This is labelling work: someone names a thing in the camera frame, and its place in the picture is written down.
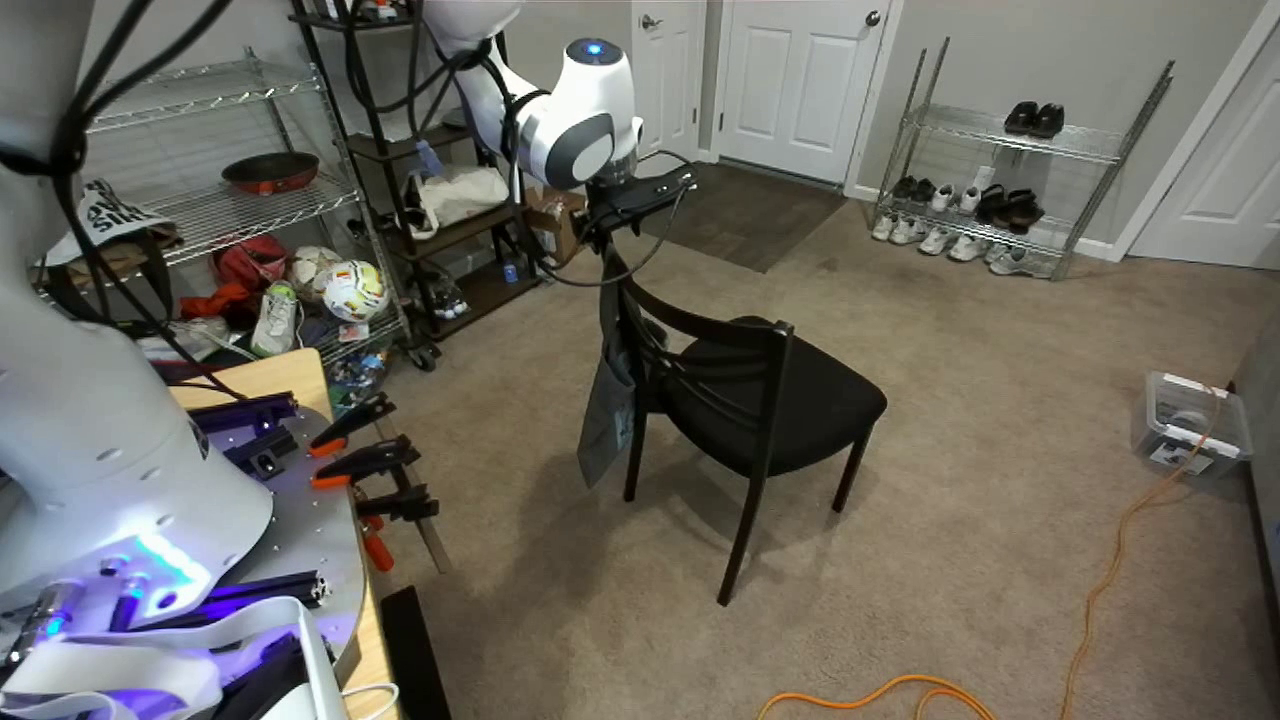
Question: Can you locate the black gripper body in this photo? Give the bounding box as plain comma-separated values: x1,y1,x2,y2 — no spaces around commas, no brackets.
581,156,700,249

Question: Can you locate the grey tote bag blue print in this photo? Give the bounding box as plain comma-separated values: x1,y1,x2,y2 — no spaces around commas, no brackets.
572,251,661,497

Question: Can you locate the black wooden chair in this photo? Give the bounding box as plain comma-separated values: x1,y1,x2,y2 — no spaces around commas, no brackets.
590,215,893,611

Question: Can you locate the red bag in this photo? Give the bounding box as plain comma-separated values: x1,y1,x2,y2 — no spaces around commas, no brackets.
175,231,298,325

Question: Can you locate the white black patterned bag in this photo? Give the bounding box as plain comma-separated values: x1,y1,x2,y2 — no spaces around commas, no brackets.
42,177,174,271

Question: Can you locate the brown cardboard box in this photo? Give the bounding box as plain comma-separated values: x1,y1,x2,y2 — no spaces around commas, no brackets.
522,180,592,268

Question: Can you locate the brown door mat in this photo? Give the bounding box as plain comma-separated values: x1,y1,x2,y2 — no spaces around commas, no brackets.
592,161,852,277

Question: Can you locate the white panelled door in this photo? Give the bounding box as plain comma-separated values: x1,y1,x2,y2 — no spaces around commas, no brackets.
1126,15,1280,277
627,0,712,189
712,0,893,194

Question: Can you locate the white folded cloth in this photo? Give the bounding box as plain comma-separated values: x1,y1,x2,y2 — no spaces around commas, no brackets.
397,161,515,231

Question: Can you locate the black shelf unit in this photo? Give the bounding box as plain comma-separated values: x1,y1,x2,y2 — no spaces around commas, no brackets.
286,0,539,375

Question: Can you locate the dark shoe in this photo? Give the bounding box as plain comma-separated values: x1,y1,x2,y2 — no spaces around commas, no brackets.
890,171,940,209

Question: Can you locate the colourful soccer ball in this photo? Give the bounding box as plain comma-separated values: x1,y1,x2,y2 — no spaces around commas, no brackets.
319,257,394,329

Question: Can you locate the white ball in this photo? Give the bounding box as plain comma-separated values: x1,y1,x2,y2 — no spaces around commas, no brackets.
290,244,346,313

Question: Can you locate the black orange bar clamp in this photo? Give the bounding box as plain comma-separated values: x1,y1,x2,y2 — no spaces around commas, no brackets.
309,431,457,579
303,388,401,465
349,482,446,576

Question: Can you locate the red and black round pan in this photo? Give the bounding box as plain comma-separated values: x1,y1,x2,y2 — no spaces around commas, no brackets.
219,150,325,201

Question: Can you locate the white and green bottle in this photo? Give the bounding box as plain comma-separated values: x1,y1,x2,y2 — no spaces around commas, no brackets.
249,281,303,359

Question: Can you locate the purple aluminium extrusion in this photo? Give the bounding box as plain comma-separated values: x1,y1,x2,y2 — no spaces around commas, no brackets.
186,388,303,486

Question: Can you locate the grey round mounting plate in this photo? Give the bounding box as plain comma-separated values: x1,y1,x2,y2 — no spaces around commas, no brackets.
164,398,373,693

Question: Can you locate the black flat bar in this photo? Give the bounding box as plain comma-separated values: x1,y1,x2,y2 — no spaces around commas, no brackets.
378,585,457,720

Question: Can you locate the clear plastic box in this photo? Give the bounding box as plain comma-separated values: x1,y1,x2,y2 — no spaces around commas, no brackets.
1137,370,1262,486

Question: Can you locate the dark grey furniture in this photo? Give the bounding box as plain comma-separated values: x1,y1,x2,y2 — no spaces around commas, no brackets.
1227,313,1280,632

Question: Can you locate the silver wire shoe rack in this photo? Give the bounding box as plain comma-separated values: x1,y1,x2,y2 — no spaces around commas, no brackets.
874,34,1181,286

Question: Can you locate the orange extension cable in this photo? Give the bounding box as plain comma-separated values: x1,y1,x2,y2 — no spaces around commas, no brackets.
756,467,1202,720

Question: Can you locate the white grey stand frame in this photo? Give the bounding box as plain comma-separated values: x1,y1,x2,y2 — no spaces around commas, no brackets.
0,595,351,720

